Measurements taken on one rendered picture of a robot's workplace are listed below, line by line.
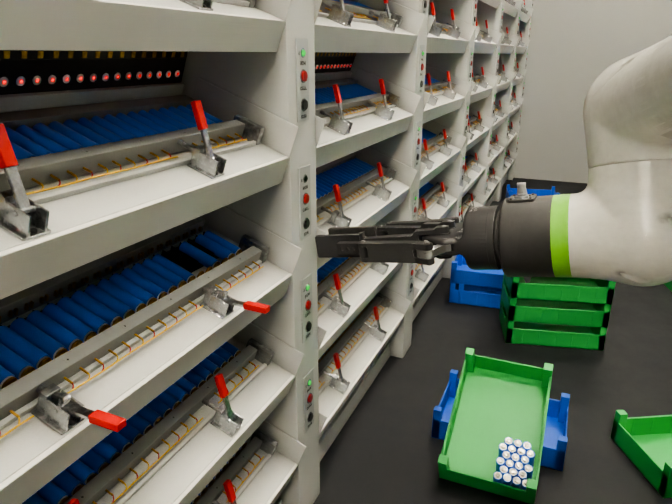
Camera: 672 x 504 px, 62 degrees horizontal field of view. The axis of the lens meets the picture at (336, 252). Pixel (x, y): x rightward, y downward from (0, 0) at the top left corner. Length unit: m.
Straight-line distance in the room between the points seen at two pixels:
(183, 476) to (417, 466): 0.68
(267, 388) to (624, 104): 0.68
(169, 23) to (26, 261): 0.29
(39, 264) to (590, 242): 0.52
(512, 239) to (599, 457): 0.95
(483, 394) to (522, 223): 0.85
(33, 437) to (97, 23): 0.39
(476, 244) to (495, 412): 0.81
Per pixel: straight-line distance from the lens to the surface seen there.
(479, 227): 0.64
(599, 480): 1.44
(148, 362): 0.69
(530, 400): 1.43
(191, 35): 0.69
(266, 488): 1.08
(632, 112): 0.59
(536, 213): 0.63
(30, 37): 0.54
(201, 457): 0.85
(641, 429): 1.61
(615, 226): 0.61
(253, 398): 0.95
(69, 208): 0.59
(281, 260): 0.93
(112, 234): 0.60
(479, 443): 1.37
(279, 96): 0.87
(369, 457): 1.38
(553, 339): 1.92
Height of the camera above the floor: 0.88
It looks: 20 degrees down
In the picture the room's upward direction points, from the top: straight up
